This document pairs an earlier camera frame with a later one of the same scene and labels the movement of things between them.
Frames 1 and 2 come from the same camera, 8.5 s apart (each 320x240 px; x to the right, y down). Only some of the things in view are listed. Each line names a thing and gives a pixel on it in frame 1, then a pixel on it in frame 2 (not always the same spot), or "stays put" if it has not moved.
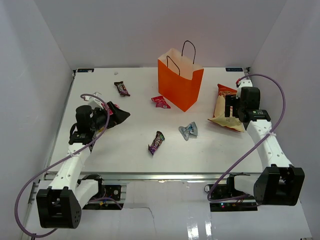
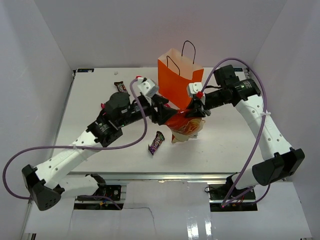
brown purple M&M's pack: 159,138 stays put
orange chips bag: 219,116 → 184,128
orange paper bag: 180,79 stays put
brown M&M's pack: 122,89 stays put
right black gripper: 231,100 → 201,109
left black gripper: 118,117 → 164,114
